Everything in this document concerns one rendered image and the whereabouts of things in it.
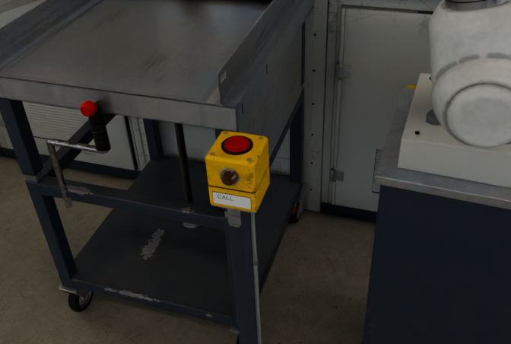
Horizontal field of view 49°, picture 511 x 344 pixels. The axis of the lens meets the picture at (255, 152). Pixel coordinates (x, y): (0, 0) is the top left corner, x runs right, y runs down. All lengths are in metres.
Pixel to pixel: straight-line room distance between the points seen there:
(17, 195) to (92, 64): 1.20
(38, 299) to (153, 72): 0.99
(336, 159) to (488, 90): 1.16
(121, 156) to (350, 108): 0.94
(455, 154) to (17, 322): 1.41
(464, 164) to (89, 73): 0.78
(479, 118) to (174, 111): 0.59
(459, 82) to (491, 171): 0.30
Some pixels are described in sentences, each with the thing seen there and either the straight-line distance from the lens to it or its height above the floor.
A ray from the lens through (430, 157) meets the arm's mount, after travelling 1.06.
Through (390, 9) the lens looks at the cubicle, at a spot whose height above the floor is 0.80.
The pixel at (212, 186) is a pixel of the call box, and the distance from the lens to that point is 0.88.
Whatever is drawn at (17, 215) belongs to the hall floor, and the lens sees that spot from 2.32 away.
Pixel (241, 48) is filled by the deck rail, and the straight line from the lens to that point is 1.16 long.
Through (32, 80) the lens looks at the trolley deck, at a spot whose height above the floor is 0.85.
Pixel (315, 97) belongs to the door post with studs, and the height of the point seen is 0.48.
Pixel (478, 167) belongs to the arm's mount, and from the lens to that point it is 1.07.
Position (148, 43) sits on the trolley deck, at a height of 0.85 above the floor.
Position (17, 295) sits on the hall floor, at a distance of 2.01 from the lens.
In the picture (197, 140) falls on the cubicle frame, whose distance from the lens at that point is 2.06.
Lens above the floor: 1.40
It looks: 36 degrees down
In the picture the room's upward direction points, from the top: 3 degrees counter-clockwise
